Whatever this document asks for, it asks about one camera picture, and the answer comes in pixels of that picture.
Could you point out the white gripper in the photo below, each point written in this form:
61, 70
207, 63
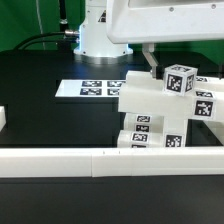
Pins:
157, 21

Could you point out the tagged white cube nut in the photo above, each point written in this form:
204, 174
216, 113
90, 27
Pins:
179, 79

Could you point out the white chair back frame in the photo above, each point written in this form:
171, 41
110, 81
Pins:
142, 94

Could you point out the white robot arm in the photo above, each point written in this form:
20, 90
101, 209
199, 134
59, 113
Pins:
94, 43

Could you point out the white right fence piece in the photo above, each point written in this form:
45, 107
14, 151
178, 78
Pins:
217, 128

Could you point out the white fence piece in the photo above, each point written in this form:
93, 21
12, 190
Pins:
217, 128
2, 117

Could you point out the white left fence piece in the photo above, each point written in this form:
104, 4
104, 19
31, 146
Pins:
2, 117

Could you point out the white marker base plate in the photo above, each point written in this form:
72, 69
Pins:
89, 88

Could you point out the white front fence rail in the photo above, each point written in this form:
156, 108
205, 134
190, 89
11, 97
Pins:
83, 162

